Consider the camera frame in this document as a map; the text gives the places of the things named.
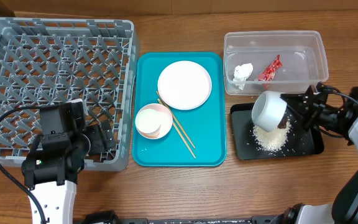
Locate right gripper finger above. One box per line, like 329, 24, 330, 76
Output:
280, 93, 310, 105
287, 104, 314, 131

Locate grey-green bowl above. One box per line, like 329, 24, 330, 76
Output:
251, 91, 287, 132

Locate brown food chunk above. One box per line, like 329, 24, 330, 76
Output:
277, 118, 288, 129

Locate red snack wrapper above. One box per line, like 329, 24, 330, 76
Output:
255, 55, 282, 81

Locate pile of white rice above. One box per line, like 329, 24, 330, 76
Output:
252, 121, 291, 152

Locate white paper cup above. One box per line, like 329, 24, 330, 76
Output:
135, 109, 161, 138

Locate pink bowl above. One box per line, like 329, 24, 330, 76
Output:
135, 103, 173, 139

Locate white tissue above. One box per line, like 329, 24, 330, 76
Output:
233, 63, 254, 90

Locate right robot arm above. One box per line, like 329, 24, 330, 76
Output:
273, 84, 358, 223

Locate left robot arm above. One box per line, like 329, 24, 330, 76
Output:
21, 121, 116, 223

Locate clear plastic waste bin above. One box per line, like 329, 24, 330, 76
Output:
223, 30, 329, 96

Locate black food waste tray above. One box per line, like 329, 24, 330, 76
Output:
231, 103, 324, 160

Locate lower wooden chopstick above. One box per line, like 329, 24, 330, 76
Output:
157, 98, 196, 159

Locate wooden chopstick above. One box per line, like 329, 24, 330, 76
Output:
157, 98, 196, 159
156, 91, 195, 149

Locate upper wooden chopstick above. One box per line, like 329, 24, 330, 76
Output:
156, 91, 195, 149

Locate teal serving tray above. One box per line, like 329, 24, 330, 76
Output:
132, 52, 227, 167

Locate pale pink round plate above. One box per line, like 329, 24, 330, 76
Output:
157, 60, 212, 110

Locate grey plastic dish rack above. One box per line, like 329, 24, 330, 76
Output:
0, 17, 140, 171

